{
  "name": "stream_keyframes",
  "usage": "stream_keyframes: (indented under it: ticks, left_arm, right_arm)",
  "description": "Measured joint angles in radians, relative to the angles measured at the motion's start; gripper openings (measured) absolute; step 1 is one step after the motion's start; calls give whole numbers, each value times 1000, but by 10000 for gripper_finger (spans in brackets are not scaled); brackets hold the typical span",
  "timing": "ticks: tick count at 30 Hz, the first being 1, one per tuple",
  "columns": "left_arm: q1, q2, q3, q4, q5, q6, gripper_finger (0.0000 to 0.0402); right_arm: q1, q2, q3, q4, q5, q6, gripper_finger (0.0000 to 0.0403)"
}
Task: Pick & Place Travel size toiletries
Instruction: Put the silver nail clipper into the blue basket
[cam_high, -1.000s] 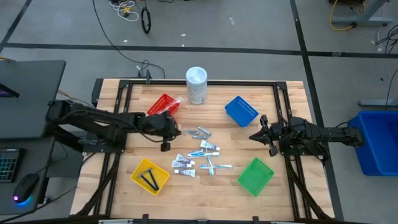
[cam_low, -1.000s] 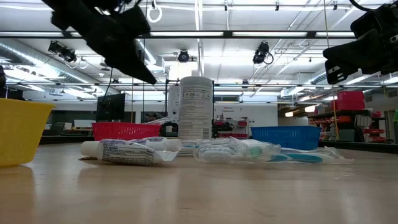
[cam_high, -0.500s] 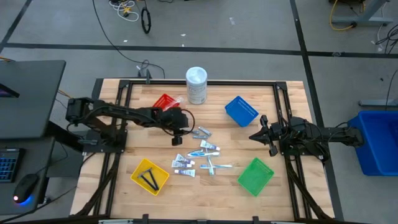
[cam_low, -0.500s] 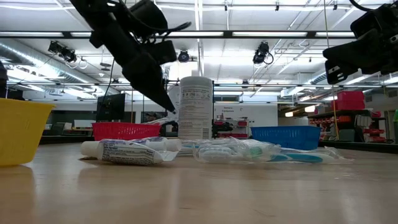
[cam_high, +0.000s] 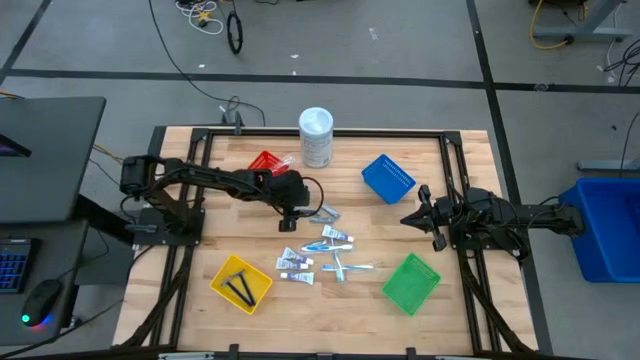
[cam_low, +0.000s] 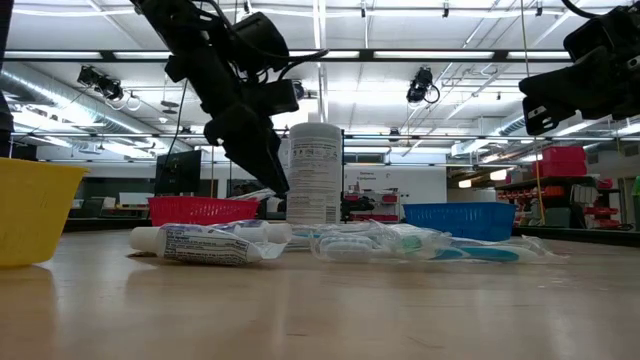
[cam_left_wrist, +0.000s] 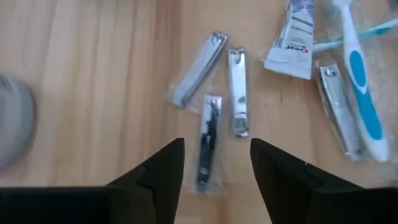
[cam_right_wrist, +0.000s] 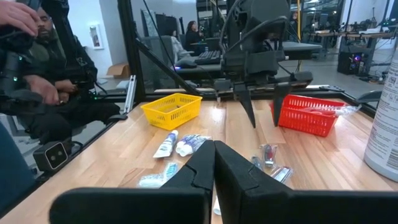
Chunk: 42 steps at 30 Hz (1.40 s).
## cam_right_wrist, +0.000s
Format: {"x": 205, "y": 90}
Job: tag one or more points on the black table-level camera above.
{"x": 53, "y": 155}

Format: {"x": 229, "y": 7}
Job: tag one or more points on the yellow plastic basket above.
{"x": 171, "y": 109}

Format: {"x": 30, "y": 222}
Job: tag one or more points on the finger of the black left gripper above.
{"x": 280, "y": 99}
{"x": 247, "y": 102}

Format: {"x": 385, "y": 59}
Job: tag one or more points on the white wipes canister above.
{"x": 385, "y": 124}

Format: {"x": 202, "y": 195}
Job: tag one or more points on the red plastic basket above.
{"x": 308, "y": 124}

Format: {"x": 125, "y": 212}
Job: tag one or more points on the silver aluminium bar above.
{"x": 130, "y": 93}

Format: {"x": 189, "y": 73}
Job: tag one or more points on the black computer tower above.
{"x": 349, "y": 62}

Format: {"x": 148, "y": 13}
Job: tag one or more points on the person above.
{"x": 192, "y": 35}
{"x": 178, "y": 48}
{"x": 62, "y": 118}

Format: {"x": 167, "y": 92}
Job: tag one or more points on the framed wall sign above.
{"x": 95, "y": 36}

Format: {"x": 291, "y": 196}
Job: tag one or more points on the travel toothpaste tube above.
{"x": 200, "y": 140}
{"x": 185, "y": 148}
{"x": 166, "y": 144}

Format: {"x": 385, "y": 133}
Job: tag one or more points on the black glowing computer mouse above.
{"x": 186, "y": 63}

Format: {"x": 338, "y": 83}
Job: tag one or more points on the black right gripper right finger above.
{"x": 280, "y": 208}

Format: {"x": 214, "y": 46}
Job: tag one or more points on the toothbrush with blue striped grip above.
{"x": 170, "y": 170}

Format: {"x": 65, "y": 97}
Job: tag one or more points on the person's hand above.
{"x": 17, "y": 15}
{"x": 43, "y": 90}

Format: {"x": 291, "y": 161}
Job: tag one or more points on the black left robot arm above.
{"x": 258, "y": 25}

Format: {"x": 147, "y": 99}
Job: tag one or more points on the cardboard box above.
{"x": 119, "y": 71}

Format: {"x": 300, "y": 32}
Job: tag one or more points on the plain white toothbrush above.
{"x": 150, "y": 181}

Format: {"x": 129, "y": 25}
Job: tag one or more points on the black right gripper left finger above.
{"x": 140, "y": 205}

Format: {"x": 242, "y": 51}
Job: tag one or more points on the red white toothbrush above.
{"x": 329, "y": 109}

